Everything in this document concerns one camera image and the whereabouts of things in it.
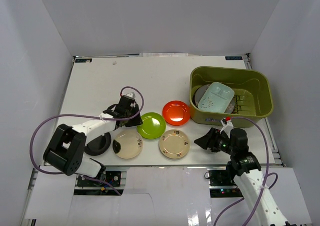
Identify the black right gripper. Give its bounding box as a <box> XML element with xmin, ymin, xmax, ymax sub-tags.
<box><xmin>194</xmin><ymin>128</ymin><xmax>236</xmax><ymax>156</ymax></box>

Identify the lime green round plate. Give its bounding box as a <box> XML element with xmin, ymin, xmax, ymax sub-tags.
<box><xmin>137</xmin><ymin>112</ymin><xmax>166</xmax><ymax>139</ymax></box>

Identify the cream plate with black patch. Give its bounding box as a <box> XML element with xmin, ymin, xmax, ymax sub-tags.
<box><xmin>112</xmin><ymin>130</ymin><xmax>144</xmax><ymax>159</ymax></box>

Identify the cream floral plate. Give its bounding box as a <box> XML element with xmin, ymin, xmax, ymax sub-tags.
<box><xmin>158</xmin><ymin>129</ymin><xmax>191</xmax><ymax>159</ymax></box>

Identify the light blue rectangular dish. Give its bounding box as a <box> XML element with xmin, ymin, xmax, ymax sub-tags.
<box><xmin>197</xmin><ymin>82</ymin><xmax>235</xmax><ymax>113</ymax></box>

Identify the grey reindeer plate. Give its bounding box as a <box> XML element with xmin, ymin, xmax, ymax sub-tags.
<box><xmin>193</xmin><ymin>84</ymin><xmax>236</xmax><ymax>113</ymax></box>

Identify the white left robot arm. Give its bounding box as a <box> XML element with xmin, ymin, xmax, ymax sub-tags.
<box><xmin>43</xmin><ymin>93</ymin><xmax>142</xmax><ymax>185</ymax></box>

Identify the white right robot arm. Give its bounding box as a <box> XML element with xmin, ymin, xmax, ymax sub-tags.
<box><xmin>194</xmin><ymin>128</ymin><xmax>290</xmax><ymax>225</ymax></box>

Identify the olive green plastic bin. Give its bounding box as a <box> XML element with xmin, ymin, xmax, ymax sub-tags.
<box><xmin>189</xmin><ymin>66</ymin><xmax>274</xmax><ymax>126</ymax></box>

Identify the orange round plate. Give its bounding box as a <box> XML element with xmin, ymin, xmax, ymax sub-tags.
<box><xmin>162</xmin><ymin>100</ymin><xmax>190</xmax><ymax>126</ymax></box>

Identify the black round plate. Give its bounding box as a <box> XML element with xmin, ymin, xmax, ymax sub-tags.
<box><xmin>84</xmin><ymin>133</ymin><xmax>112</xmax><ymax>156</ymax></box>

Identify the right blue table label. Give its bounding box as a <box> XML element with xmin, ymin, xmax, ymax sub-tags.
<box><xmin>225</xmin><ymin>56</ymin><xmax>243</xmax><ymax>61</ymax></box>

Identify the blue table label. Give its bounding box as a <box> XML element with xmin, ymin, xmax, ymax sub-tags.
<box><xmin>225</xmin><ymin>56</ymin><xmax>243</xmax><ymax>61</ymax></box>
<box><xmin>74</xmin><ymin>58</ymin><xmax>92</xmax><ymax>63</ymax></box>

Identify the left blue table label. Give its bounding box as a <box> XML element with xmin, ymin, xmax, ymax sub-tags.
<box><xmin>74</xmin><ymin>58</ymin><xmax>92</xmax><ymax>63</ymax></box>

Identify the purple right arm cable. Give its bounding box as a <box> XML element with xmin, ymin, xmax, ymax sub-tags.
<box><xmin>212</xmin><ymin>116</ymin><xmax>279</xmax><ymax>226</ymax></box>

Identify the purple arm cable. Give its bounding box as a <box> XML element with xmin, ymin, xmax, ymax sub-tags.
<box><xmin>212</xmin><ymin>116</ymin><xmax>279</xmax><ymax>226</ymax></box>
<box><xmin>29</xmin><ymin>86</ymin><xmax>145</xmax><ymax>195</ymax></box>

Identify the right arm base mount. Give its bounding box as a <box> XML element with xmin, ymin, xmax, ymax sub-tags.
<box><xmin>204</xmin><ymin>170</ymin><xmax>243</xmax><ymax>198</ymax></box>

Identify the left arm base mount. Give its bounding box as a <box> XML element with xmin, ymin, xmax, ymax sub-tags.
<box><xmin>74</xmin><ymin>170</ymin><xmax>123</xmax><ymax>196</ymax></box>

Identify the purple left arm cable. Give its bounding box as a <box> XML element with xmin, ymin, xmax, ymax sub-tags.
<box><xmin>29</xmin><ymin>86</ymin><xmax>145</xmax><ymax>195</ymax></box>

